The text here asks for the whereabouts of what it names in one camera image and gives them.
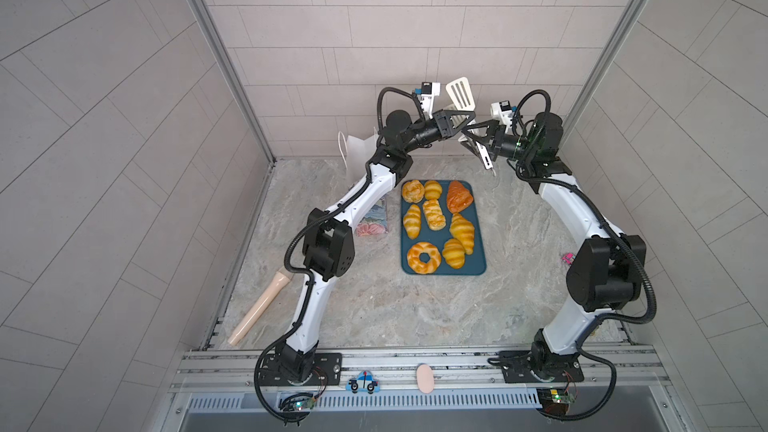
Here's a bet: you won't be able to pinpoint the pink oval eraser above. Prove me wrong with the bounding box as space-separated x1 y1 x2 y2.
416 363 435 394

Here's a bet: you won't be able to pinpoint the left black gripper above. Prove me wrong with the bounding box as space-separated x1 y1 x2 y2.
396 117 471 159

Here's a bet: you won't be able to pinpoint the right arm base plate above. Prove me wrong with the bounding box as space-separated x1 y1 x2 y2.
489 351 584 383

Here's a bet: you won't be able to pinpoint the left yellow striped croissant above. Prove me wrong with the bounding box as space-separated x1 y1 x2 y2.
402 203 422 240

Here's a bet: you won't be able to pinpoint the teal rectangular tray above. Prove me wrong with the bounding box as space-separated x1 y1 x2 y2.
400 179 487 276

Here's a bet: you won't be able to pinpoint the middle braided bread roll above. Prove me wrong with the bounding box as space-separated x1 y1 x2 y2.
422 199 447 231

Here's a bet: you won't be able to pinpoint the circuit board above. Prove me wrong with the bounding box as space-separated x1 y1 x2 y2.
536 388 578 417
279 393 317 413

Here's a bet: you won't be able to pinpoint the pink toy truck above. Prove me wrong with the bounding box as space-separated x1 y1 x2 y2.
562 253 575 266

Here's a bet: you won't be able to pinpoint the small bottom striped croissant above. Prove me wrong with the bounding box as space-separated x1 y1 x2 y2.
442 238 466 269

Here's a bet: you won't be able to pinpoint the right circuit board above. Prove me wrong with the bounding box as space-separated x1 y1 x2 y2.
536 388 578 417

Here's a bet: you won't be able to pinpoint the aluminium rail frame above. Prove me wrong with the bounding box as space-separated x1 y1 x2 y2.
152 343 693 431

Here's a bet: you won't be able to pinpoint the blue toy car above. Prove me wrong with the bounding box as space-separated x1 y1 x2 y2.
346 371 380 395

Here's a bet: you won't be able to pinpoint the ring shaped donut bread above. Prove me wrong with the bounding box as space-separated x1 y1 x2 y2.
406 242 442 275

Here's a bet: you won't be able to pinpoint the right large striped croissant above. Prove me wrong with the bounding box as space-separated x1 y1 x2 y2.
450 213 475 255

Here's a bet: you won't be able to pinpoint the metal tongs with white tips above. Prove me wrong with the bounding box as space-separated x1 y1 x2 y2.
446 77 496 175

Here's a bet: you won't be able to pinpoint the floral paper gift bag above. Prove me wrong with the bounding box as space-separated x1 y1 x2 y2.
336 127 389 238

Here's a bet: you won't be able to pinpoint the reddish brown croissant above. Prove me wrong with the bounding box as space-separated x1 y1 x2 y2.
446 180 474 214

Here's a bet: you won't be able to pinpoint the round swirl bun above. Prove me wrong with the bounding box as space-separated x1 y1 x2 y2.
401 180 425 204

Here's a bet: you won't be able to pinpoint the small yellow striped bun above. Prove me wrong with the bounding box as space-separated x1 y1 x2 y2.
424 180 443 200

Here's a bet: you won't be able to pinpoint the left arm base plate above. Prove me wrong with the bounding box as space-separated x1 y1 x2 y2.
258 351 343 387

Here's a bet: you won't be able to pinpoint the left circuit board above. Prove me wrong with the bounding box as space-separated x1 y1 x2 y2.
279 393 317 413

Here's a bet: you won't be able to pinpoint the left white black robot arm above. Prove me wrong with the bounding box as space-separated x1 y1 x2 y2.
263 77 475 384

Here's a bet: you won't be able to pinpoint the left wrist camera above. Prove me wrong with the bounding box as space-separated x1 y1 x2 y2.
414 82 441 118

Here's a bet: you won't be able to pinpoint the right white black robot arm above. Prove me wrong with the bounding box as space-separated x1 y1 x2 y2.
462 89 657 382

